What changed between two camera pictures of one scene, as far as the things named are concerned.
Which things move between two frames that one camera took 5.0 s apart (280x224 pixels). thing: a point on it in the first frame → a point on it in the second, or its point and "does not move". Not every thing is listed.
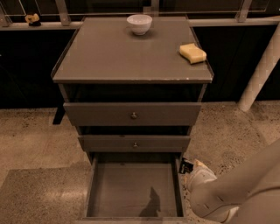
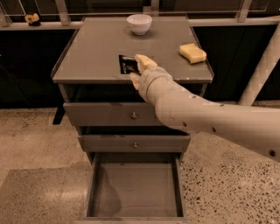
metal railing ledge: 253,21 does not move
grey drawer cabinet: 134,86 does not move
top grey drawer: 132,114 does not move
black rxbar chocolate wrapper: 185,166 → 129,65
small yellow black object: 33,19 does not move
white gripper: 202,177 → 152,79
